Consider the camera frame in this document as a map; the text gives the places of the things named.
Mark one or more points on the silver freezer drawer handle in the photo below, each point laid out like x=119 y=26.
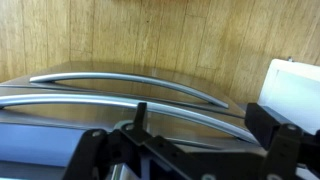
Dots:
x=32 y=99
x=129 y=77

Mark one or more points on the upper silver freezer drawer handle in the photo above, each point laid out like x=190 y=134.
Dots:
x=129 y=77

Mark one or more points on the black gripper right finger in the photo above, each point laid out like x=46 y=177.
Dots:
x=287 y=145

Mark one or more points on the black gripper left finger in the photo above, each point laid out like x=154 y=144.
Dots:
x=147 y=157

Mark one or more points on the lower silver freezer drawer handle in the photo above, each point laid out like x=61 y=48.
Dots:
x=32 y=99

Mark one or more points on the stainless steel freezer drawer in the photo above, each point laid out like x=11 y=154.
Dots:
x=37 y=141

